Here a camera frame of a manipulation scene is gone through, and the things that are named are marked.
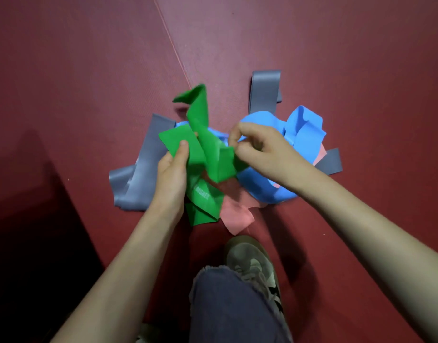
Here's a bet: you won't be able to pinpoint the person's right hand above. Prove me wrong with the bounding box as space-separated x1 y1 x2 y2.
228 121 312 192

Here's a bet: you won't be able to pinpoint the person's left hand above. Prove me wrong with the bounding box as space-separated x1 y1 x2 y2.
149 140 190 225

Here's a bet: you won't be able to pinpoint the grey resistance band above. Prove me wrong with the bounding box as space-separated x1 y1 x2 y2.
109 70 344 211

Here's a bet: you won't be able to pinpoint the blue resistance band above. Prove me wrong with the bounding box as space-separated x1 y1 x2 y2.
174 105 328 205

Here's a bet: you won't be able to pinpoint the green resistance band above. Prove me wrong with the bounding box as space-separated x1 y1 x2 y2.
158 83 248 227

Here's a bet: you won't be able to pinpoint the pink resistance band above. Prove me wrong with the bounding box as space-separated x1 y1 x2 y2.
201 144 328 235

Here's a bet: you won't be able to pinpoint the person's right forearm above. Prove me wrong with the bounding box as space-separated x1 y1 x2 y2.
294 164 438 343

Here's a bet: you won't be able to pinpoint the person's left forearm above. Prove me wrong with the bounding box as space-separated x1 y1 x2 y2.
51 207 180 343

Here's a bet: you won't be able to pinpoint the person's right shoe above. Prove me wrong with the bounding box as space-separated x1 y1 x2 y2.
224 234 286 318

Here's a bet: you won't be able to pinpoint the person's right leg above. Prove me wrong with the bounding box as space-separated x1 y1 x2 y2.
189 266 293 343

